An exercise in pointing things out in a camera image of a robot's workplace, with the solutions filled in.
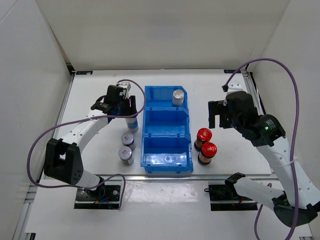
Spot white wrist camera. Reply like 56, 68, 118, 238
116, 81, 131, 99
222, 82, 244, 95

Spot silver-lid white bottle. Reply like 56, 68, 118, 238
172, 89, 185, 107
125, 117, 139, 133

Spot blue three-compartment plastic bin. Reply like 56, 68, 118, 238
140, 85, 194, 174

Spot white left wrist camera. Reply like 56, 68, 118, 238
116, 81, 131, 99

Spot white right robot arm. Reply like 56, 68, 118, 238
208, 91, 320, 227

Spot red-lid sauce jar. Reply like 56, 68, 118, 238
198, 142, 218, 165
194, 128, 212, 152

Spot dark spice jar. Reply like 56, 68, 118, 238
118, 146, 134, 166
121, 132, 136, 151

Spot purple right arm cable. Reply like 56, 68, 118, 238
221, 57, 300, 240

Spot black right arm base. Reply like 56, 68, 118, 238
203, 182, 258, 212

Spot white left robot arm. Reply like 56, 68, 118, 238
44, 81, 137, 200

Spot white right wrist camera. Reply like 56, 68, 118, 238
222, 82, 244, 95

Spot dark spice jar upper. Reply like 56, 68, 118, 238
121, 132, 136, 151

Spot dark spice jar lower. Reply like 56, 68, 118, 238
118, 146, 134, 166

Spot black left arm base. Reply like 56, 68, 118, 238
73, 181, 122, 210

